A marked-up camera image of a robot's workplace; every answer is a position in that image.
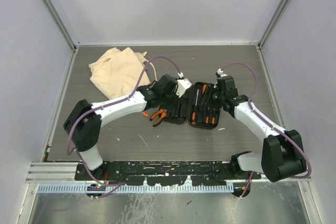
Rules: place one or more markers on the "thin orange tip screwdriver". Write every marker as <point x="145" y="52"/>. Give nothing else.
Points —
<point x="194" y="117"/>

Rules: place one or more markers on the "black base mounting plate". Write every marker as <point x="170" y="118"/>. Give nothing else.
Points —
<point x="135" y="173"/>

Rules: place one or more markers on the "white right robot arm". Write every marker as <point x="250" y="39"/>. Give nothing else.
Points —
<point x="282" y="154"/>

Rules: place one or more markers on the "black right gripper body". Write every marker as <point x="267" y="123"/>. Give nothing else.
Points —
<point x="218" y="96"/>

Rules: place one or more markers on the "aluminium front rail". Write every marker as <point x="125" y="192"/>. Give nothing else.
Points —
<point x="57" y="172"/>

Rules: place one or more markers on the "beige cloth bag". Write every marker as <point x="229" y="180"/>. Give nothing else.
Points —
<point x="116" y="72"/>

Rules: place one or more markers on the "small orange black screwdriver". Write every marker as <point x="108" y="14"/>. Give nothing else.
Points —
<point x="207" y="116"/>

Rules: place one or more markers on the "large orange handle screwdriver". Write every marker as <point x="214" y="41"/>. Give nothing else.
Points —
<point x="204" y="88"/>

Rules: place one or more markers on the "perforated cable tray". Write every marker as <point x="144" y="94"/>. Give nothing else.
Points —
<point x="125" y="189"/>

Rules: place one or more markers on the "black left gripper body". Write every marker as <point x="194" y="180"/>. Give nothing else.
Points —
<point x="168" y="100"/>

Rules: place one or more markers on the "black plastic tool case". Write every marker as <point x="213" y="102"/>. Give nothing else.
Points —
<point x="197" y="107"/>

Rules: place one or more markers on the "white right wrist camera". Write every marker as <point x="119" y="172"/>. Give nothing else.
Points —
<point x="220" y="73"/>

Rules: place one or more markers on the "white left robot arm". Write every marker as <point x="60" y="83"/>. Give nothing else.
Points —
<point x="84" y="123"/>

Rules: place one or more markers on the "orange black needle-nose pliers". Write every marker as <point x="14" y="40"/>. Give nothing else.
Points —
<point x="161" y="114"/>

